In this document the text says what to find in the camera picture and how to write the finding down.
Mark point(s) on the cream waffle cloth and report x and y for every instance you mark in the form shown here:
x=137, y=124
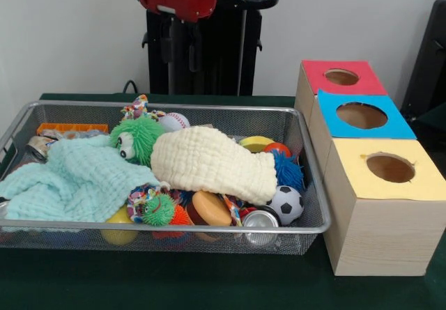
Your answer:
x=209, y=160

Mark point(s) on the black stand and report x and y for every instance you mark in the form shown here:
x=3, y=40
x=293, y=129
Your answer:
x=432, y=45

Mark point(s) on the white baseball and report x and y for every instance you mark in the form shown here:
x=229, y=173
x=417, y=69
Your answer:
x=176, y=121

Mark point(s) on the blue spiky ball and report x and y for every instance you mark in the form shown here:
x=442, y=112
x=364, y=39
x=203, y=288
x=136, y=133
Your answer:
x=291, y=170

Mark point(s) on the small green spiky toy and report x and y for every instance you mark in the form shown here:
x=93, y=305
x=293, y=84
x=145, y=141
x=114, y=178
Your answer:
x=158, y=210

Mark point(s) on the large green spiky eyed toy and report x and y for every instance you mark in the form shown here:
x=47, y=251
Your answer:
x=143, y=136

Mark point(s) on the shallow metal mesh bin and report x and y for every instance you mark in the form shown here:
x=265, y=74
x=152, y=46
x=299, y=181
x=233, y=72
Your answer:
x=226, y=245

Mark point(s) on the wooden box with three holes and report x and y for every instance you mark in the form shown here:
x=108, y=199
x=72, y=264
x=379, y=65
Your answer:
x=383, y=237

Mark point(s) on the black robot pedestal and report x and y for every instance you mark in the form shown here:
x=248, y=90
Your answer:
x=226, y=52

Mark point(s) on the mint green waffle cloth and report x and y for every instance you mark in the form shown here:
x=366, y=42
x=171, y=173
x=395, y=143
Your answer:
x=80, y=181

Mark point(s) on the black white soccer ball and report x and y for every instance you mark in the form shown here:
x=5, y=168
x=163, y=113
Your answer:
x=287, y=205

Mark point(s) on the orange plastic block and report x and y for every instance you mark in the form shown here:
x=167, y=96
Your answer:
x=69, y=128

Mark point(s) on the silver drink can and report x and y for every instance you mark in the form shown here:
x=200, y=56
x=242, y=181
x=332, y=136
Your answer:
x=261, y=219

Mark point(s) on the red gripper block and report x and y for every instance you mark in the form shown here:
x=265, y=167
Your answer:
x=174, y=1

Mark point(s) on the dark green tablecloth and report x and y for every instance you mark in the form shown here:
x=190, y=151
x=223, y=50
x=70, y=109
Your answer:
x=174, y=282

